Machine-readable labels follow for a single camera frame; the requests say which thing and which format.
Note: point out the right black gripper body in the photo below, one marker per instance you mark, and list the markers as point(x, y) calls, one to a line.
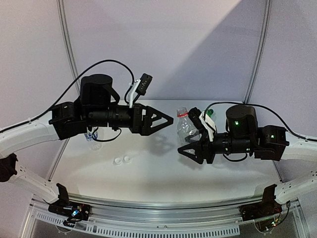
point(207, 153)

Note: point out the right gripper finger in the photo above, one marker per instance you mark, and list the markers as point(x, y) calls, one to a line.
point(192, 151)
point(191, 138)

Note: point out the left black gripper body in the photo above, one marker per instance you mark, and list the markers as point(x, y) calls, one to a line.
point(138, 126)

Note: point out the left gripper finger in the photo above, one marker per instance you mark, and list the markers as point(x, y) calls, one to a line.
point(154, 115)
point(148, 129)

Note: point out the crushed clear bottle red label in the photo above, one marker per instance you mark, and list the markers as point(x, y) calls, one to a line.
point(184, 126)

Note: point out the green plastic bottle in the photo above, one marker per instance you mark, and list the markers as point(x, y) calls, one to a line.
point(209, 112)

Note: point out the white bottle cap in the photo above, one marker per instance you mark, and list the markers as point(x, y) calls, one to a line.
point(117, 161)
point(127, 159)

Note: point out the clear labelled water bottle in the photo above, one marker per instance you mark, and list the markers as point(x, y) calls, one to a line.
point(91, 136)

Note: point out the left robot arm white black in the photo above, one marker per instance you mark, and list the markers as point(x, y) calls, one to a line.
point(97, 106)

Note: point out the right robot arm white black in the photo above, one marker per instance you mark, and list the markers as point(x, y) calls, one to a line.
point(244, 136)

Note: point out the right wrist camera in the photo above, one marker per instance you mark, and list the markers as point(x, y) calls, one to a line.
point(203, 122)

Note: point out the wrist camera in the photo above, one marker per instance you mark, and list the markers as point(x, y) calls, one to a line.
point(203, 122)
point(137, 89)

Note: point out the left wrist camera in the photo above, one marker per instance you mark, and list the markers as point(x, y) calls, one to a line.
point(137, 89)

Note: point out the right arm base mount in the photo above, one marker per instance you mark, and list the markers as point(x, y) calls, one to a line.
point(266, 214)

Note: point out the aluminium front rail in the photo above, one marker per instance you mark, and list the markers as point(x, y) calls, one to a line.
point(125, 219)

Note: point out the right aluminium wall post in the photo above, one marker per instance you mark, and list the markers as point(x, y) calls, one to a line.
point(260, 51)

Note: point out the aluminium wall post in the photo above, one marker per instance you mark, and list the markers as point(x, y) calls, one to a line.
point(260, 51)
point(66, 37)

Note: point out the left aluminium wall post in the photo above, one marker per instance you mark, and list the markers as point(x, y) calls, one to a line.
point(66, 37)

